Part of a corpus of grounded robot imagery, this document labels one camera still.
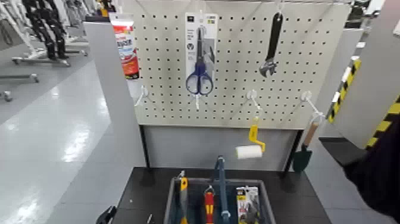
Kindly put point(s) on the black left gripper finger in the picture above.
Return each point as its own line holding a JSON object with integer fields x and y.
{"x": 107, "y": 215}
{"x": 150, "y": 219}

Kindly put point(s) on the blue scissors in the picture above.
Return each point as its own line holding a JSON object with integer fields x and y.
{"x": 200, "y": 73}

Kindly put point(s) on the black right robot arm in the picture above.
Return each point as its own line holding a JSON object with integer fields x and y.
{"x": 381, "y": 175}

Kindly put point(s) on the grey plastic crate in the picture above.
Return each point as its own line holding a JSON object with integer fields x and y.
{"x": 170, "y": 206}

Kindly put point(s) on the pliers in white yellow package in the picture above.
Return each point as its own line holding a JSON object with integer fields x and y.
{"x": 247, "y": 203}

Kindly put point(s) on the grey partition back panel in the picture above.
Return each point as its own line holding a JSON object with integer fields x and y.
{"x": 218, "y": 147}

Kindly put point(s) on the grey partition side panel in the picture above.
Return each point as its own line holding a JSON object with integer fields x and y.
{"x": 118, "y": 109}

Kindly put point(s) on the white pegboard hook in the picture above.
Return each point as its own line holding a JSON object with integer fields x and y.
{"x": 143, "y": 91}
{"x": 197, "y": 99}
{"x": 252, "y": 94}
{"x": 306, "y": 95}

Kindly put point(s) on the cream perforated pegboard panel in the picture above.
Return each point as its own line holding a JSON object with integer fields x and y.
{"x": 232, "y": 104}

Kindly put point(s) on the red white product package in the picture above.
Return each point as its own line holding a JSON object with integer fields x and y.
{"x": 128, "y": 53}

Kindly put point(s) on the black humanoid robot on stand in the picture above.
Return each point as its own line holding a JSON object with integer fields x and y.
{"x": 47, "y": 28}

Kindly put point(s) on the white humanoid robot on stand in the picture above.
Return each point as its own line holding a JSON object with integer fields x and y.
{"x": 15, "y": 22}

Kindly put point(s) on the grey pillar with hazard stripes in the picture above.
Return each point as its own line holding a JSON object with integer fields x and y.
{"x": 368, "y": 78}

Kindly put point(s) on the black stand post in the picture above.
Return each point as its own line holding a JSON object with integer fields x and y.
{"x": 293, "y": 150}
{"x": 145, "y": 147}

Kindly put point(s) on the grey caster frame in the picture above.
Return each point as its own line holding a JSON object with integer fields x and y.
{"x": 18, "y": 77}

